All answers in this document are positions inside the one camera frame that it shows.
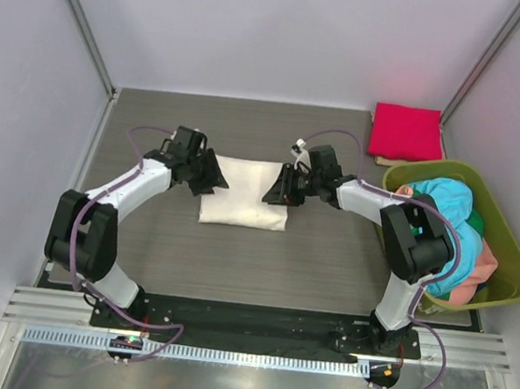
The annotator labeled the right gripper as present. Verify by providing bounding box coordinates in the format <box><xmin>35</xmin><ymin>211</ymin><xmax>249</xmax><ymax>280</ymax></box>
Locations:
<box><xmin>262</xmin><ymin>160</ymin><xmax>324</xmax><ymax>211</ymax></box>

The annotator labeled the cream white t shirt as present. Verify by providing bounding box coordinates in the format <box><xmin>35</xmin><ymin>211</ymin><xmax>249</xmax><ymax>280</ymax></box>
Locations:
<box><xmin>198</xmin><ymin>155</ymin><xmax>288</xmax><ymax>231</ymax></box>

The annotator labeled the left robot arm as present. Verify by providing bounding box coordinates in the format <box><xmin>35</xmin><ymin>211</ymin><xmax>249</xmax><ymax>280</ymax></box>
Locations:
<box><xmin>44</xmin><ymin>125</ymin><xmax>228</xmax><ymax>330</ymax></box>

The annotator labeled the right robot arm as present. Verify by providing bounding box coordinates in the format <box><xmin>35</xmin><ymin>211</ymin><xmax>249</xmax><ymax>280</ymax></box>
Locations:
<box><xmin>261</xmin><ymin>140</ymin><xmax>455</xmax><ymax>354</ymax></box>

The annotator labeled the folded red t shirt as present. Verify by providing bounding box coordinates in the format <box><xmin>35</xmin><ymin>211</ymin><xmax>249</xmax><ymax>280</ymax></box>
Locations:
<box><xmin>367</xmin><ymin>102</ymin><xmax>443</xmax><ymax>162</ymax></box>

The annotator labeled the light blue t shirt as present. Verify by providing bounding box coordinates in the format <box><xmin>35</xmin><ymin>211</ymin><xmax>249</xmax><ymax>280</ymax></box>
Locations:
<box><xmin>409</xmin><ymin>177</ymin><xmax>484</xmax><ymax>299</ymax></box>

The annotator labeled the green t shirt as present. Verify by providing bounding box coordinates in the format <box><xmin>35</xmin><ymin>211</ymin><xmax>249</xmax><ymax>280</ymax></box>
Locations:
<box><xmin>466</xmin><ymin>209</ymin><xmax>485</xmax><ymax>238</ymax></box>

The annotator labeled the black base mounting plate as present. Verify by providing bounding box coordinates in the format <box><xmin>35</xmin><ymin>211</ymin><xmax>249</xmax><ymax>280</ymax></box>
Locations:
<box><xmin>87</xmin><ymin>284</ymin><xmax>426</xmax><ymax>367</ymax></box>

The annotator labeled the pink t shirt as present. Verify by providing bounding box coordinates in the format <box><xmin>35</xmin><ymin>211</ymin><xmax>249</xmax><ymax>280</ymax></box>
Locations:
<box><xmin>379</xmin><ymin>183</ymin><xmax>508</xmax><ymax>308</ymax></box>

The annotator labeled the olive green plastic basket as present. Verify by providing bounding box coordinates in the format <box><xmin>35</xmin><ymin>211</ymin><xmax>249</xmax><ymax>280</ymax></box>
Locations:
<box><xmin>382</xmin><ymin>160</ymin><xmax>520</xmax><ymax>314</ymax></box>

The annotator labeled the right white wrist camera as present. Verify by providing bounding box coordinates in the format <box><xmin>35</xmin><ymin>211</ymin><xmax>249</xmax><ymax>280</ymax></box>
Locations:
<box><xmin>290</xmin><ymin>138</ymin><xmax>311</xmax><ymax>173</ymax></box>

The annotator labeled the white slotted cable duct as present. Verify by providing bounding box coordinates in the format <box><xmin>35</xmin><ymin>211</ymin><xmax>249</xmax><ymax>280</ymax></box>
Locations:
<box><xmin>21</xmin><ymin>326</ymin><xmax>370</xmax><ymax>379</ymax></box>

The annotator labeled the left aluminium frame post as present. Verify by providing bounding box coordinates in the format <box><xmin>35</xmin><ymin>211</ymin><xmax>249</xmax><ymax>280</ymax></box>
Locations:
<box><xmin>65</xmin><ymin>0</ymin><xmax>116</xmax><ymax>100</ymax></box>

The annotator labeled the aluminium frame post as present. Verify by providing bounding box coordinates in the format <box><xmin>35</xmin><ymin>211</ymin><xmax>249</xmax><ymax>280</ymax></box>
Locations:
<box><xmin>440</xmin><ymin>0</ymin><xmax>520</xmax><ymax>126</ymax></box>
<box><xmin>65</xmin><ymin>0</ymin><xmax>116</xmax><ymax>100</ymax></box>

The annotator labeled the aluminium rail profile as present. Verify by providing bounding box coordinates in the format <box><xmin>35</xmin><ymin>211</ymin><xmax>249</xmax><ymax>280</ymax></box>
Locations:
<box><xmin>2</xmin><ymin>286</ymin><xmax>511</xmax><ymax>374</ymax></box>

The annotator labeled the right aluminium frame post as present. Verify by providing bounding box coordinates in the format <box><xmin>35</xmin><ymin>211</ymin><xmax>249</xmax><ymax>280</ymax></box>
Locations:
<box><xmin>440</xmin><ymin>0</ymin><xmax>520</xmax><ymax>126</ymax></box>

